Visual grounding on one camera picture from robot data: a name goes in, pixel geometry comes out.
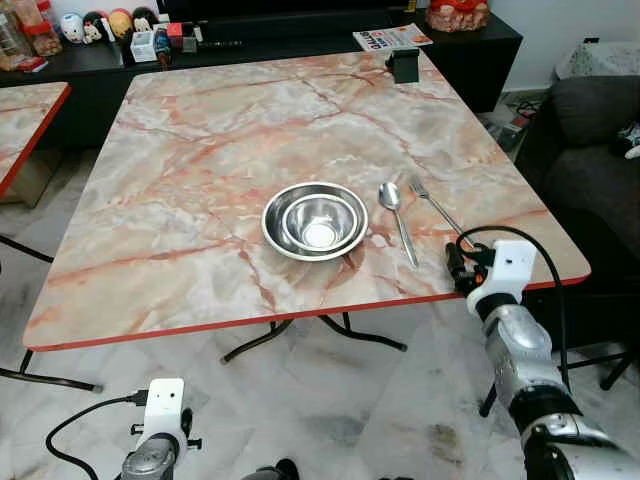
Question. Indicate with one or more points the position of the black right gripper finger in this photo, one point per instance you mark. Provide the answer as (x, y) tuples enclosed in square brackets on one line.
[(461, 280), (456, 254)]

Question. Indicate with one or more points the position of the silver metal fork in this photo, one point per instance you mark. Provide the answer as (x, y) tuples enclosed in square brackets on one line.
[(435, 207)]

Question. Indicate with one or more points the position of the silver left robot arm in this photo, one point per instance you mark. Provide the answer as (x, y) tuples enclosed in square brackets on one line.
[(152, 462)]

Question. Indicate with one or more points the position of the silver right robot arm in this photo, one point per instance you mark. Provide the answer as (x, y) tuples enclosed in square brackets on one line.
[(530, 370)]

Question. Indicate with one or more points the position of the silver metal spoon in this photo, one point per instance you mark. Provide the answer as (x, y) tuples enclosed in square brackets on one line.
[(390, 197)]

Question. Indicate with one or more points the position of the dark grey sofa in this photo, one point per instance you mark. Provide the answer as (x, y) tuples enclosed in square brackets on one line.
[(590, 190)]

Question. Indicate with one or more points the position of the steel bowl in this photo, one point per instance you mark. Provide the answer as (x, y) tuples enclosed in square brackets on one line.
[(320, 225)]

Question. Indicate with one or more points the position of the wide steel plate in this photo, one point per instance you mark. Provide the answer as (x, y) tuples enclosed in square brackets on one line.
[(275, 238)]

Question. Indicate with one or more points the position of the small black box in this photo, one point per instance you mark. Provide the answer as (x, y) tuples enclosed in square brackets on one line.
[(405, 66)]

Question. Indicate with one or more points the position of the black and white stuffed toy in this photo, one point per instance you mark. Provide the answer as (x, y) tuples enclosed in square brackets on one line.
[(630, 140)]

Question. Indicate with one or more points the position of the white and red magazine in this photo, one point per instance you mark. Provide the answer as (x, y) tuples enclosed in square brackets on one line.
[(392, 38)]

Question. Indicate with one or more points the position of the grey patterned cloth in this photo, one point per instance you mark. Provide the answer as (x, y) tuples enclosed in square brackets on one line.
[(600, 60)]

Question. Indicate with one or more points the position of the red plush toy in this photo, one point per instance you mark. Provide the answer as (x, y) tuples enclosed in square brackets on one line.
[(458, 14)]

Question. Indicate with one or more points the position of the black television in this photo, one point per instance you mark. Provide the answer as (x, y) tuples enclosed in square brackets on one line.
[(280, 8)]

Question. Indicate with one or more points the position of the small red box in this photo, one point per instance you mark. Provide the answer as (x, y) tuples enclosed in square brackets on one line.
[(174, 31)]

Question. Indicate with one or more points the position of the small white box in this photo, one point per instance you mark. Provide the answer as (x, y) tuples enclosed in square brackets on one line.
[(143, 46)]

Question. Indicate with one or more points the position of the yellow figurine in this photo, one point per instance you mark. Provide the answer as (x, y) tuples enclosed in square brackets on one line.
[(120, 23)]

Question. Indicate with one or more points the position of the black and white figurine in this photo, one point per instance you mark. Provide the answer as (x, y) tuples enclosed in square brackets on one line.
[(96, 28)]

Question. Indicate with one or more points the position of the flat red packet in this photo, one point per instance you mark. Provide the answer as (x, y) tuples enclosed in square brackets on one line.
[(34, 65)]

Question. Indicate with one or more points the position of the clear jar red lid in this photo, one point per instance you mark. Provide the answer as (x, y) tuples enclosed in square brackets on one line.
[(47, 30)]

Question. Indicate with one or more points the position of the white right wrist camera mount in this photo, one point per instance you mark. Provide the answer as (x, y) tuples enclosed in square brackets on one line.
[(508, 265)]

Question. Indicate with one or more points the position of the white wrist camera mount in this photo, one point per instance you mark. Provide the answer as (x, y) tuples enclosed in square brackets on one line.
[(165, 405), (508, 265)]

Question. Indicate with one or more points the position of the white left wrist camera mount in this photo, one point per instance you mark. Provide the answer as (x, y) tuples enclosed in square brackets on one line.
[(165, 405)]

